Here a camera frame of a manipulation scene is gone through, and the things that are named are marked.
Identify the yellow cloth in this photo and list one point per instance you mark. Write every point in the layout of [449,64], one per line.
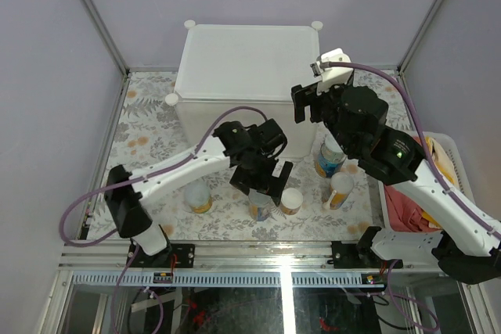
[446,167]

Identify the white laundry basket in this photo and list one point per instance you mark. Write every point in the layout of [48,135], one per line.
[450,148]

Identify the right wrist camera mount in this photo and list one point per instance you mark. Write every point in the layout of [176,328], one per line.
[331,75]

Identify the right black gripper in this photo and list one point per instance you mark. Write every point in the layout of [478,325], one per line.
[304,96]

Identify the tall can with spoon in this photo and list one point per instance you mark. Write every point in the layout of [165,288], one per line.
[341,185]

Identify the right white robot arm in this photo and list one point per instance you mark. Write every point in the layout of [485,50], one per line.
[463,249]

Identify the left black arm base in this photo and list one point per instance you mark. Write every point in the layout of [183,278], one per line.
[176,255]

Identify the wide orange can white lid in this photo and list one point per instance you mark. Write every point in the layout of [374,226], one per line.
[197,196]

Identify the white plastic cube cabinet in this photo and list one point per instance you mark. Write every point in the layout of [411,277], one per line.
[249,67]

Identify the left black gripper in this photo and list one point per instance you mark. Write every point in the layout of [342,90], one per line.
[243,181]

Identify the short orange can white lid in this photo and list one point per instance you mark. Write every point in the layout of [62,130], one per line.
[291,201]

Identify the red cloth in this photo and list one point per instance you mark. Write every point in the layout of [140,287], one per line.
[405,215]

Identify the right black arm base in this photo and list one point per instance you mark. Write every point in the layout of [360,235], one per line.
[358,255]

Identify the white slotted cable duct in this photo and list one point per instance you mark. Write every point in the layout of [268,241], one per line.
[225,279]

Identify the aluminium rail frame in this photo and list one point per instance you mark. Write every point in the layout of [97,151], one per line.
[223,256]

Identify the orange tall can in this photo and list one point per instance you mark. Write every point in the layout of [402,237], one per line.
[259,205]

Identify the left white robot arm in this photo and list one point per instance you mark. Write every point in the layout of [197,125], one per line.
[129,195]

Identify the blue can with clear lid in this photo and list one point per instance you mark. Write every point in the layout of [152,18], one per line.
[330,158]

